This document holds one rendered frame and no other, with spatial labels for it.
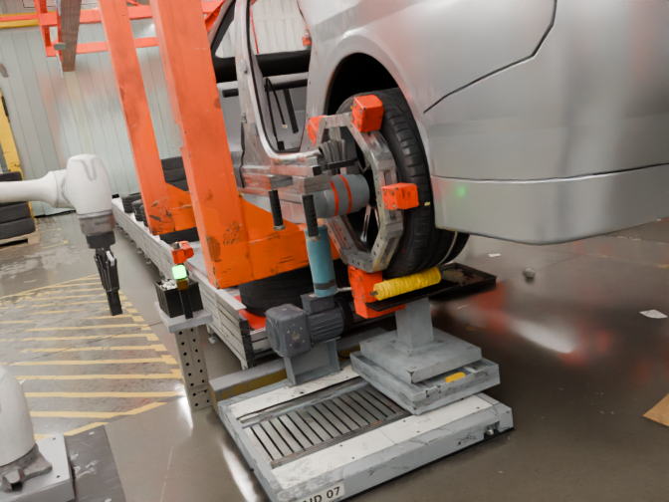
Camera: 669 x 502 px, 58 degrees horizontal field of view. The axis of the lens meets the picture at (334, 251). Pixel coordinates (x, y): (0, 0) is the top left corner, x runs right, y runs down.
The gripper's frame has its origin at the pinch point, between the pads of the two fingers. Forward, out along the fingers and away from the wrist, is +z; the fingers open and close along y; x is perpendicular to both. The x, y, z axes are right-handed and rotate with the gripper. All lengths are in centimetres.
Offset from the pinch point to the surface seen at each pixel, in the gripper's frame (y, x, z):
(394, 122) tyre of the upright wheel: 32, 85, -39
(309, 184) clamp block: 20, 58, -24
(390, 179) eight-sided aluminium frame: 33, 80, -22
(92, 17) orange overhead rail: -859, 309, -251
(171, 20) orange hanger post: -46, 54, -85
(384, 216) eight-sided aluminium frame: 33, 76, -11
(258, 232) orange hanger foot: -42, 74, -1
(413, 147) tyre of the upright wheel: 38, 86, -31
